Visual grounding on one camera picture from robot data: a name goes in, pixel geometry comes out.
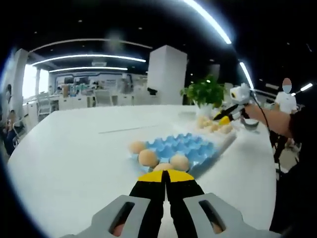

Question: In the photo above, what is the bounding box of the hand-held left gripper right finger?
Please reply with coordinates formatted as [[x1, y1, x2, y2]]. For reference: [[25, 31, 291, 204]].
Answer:
[[165, 170, 245, 238]]

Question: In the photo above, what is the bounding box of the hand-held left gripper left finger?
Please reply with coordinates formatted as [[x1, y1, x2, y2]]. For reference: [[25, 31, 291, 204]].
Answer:
[[91, 170, 166, 238]]

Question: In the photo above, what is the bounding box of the group of beige eggs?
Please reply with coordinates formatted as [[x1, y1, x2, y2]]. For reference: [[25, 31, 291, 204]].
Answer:
[[197, 116, 233, 134]]

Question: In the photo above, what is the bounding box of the single beige egg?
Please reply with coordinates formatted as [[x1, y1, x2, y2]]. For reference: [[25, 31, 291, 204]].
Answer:
[[170, 154, 190, 172], [153, 162, 174, 172], [129, 140, 146, 154], [138, 149, 159, 167]]

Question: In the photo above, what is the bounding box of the blue egg tray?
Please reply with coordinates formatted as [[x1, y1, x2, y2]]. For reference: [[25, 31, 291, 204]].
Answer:
[[128, 132, 220, 178]]

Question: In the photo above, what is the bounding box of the person's right hand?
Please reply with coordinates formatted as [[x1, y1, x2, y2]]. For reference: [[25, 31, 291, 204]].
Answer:
[[242, 103, 260, 121]]

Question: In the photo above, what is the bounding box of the short ceiling light strip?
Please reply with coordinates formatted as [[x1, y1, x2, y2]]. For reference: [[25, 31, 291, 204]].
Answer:
[[239, 61, 255, 87]]

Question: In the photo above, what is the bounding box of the potted green plant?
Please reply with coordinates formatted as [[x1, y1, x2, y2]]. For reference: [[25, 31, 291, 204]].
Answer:
[[180, 75, 228, 117]]

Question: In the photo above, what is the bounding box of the long ceiling light strip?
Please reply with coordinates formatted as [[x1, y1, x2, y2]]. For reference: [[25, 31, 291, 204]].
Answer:
[[184, 0, 232, 45]]

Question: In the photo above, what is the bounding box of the white table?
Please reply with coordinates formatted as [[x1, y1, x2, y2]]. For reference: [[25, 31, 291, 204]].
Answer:
[[7, 104, 278, 238]]

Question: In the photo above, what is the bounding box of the white office chair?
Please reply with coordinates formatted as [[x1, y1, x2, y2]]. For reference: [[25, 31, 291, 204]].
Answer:
[[37, 95, 52, 122], [94, 89, 113, 107]]

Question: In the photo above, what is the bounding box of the white office desk row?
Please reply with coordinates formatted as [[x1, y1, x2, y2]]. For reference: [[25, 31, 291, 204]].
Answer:
[[24, 93, 149, 119]]

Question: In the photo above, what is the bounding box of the curved ceiling light strip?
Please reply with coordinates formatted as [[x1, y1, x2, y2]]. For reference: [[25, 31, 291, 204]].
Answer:
[[49, 66, 128, 73], [32, 54, 147, 65]]

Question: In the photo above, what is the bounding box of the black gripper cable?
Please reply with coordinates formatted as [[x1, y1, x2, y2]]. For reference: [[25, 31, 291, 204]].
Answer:
[[250, 93, 289, 174]]

